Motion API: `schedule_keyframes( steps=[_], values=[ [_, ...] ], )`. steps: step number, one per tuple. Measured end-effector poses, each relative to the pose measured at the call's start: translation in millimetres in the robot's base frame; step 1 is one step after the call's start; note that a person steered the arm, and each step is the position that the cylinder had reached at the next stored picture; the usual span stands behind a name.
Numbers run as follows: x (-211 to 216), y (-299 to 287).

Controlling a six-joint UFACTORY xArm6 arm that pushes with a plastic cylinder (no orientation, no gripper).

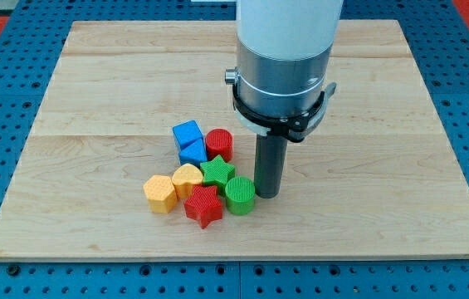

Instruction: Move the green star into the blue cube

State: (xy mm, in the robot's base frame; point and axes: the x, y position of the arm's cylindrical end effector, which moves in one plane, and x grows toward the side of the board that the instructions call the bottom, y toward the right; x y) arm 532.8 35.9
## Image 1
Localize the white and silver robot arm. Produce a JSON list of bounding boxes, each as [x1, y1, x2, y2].
[[225, 0, 343, 118]]

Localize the green star block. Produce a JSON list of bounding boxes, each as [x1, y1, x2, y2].
[[200, 155, 236, 196]]

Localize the blue cube block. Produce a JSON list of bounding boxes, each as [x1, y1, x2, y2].
[[172, 120, 203, 150]]

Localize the red star block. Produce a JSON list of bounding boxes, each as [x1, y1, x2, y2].
[[183, 185, 222, 229]]

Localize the red cylinder block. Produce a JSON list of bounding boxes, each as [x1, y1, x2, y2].
[[205, 128, 233, 162]]

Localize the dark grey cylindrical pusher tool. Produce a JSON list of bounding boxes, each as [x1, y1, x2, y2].
[[254, 135, 287, 199]]

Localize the blue triangle block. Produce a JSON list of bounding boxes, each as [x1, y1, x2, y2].
[[178, 139, 208, 168]]

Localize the green cylinder block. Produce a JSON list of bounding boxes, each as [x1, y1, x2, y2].
[[225, 176, 256, 215]]

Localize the yellow heart block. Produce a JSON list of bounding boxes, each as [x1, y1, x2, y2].
[[171, 164, 203, 199]]

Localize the yellow hexagon block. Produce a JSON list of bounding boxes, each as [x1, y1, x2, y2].
[[143, 175, 178, 213]]

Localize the light wooden board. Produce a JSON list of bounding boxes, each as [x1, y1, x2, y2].
[[0, 20, 469, 262]]

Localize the black clamp ring bracket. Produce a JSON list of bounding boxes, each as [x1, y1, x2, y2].
[[232, 82, 337, 143]]

